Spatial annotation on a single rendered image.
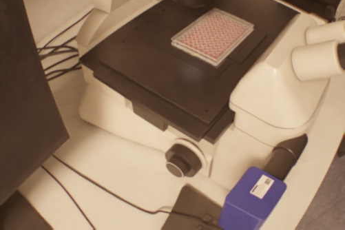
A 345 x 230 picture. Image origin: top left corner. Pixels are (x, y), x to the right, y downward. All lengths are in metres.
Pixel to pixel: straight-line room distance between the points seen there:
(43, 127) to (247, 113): 0.27
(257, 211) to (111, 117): 0.39
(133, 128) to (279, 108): 0.33
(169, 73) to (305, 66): 0.22
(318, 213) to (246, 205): 1.15
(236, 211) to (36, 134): 0.28
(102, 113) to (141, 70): 0.20
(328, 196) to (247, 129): 1.16
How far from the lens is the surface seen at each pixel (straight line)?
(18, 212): 0.68
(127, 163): 0.68
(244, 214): 0.40
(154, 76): 0.52
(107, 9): 0.66
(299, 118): 0.45
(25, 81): 0.42
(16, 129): 0.44
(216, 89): 0.51
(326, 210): 1.56
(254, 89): 0.43
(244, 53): 0.56
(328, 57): 0.40
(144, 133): 0.66
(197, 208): 0.60
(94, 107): 0.72
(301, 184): 0.68
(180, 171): 0.59
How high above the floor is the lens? 1.32
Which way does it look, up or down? 48 degrees down
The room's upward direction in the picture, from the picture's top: 2 degrees counter-clockwise
